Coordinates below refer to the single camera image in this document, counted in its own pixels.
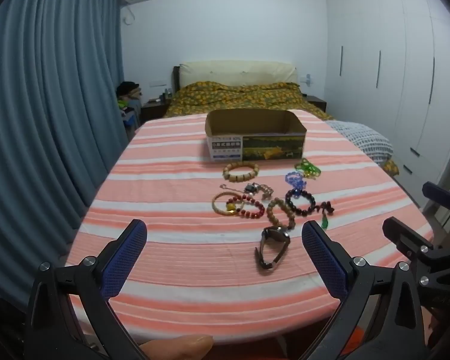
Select brown bead bracelet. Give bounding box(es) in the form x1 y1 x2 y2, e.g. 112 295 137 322
266 197 297 231

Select pink white striped blanket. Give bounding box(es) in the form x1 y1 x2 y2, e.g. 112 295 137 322
65 109 436 346

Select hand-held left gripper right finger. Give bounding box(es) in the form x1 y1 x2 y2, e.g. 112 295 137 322
301 220 430 360

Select silver keychain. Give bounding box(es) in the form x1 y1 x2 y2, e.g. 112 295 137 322
220 183 274 200

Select cream padded headboard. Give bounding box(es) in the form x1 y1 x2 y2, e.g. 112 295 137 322
179 60 299 90

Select blue curtain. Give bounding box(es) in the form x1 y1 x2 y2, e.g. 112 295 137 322
0 0 137 308

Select dark purple bead bracelet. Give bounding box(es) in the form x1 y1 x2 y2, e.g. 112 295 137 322
285 189 316 216

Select green bead necklace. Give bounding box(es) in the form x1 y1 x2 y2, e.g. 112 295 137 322
295 158 320 181

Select beige wooden bead bracelet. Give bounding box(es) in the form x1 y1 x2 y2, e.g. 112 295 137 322
223 161 260 181

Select person's left hand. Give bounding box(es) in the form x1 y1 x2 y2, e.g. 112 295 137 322
137 335 214 360

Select printed cardboard box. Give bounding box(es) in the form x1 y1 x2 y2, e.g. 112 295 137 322
205 109 308 163

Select grey checked pillow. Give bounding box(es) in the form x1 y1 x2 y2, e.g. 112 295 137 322
326 120 394 164

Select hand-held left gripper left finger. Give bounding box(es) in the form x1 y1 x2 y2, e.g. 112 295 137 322
24 218 149 360

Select dark wooden nightstand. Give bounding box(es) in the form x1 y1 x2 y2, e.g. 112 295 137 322
307 95 328 113
140 99 172 122

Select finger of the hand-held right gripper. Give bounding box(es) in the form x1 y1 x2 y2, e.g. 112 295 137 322
422 181 450 233
382 216 450 301

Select gold bangle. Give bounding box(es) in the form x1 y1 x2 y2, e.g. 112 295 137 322
211 192 248 217

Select red bead bracelet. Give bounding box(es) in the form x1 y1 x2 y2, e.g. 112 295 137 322
226 194 266 219

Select green pendant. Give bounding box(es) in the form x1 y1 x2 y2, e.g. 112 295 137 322
313 202 335 229

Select white wardrobe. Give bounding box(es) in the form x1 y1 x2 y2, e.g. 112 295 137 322
325 0 450 212

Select pile of clothes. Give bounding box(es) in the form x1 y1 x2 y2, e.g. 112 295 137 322
115 81 143 130

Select black wristwatch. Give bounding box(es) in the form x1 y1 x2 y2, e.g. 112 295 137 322
255 226 291 271

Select blue crystal bead necklace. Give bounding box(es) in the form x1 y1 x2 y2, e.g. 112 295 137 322
284 171 308 191

